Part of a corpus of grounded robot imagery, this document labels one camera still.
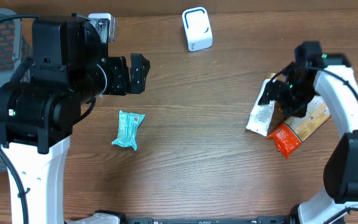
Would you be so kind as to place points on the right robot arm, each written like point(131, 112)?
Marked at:
point(335, 83)

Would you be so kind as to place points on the white barcode scanner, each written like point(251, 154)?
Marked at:
point(197, 28)

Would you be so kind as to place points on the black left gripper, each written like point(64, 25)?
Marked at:
point(133, 78)

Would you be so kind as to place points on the orange spaghetti package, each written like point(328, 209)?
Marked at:
point(289, 135)

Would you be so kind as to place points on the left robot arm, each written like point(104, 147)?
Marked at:
point(40, 104)

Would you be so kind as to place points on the white tube with gold cap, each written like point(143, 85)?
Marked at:
point(261, 115)

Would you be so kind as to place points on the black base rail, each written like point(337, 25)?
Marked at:
point(259, 220)

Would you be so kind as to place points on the teal snack bar wrapper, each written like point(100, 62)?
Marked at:
point(127, 129)

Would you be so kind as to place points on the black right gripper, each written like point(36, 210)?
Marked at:
point(276, 93)

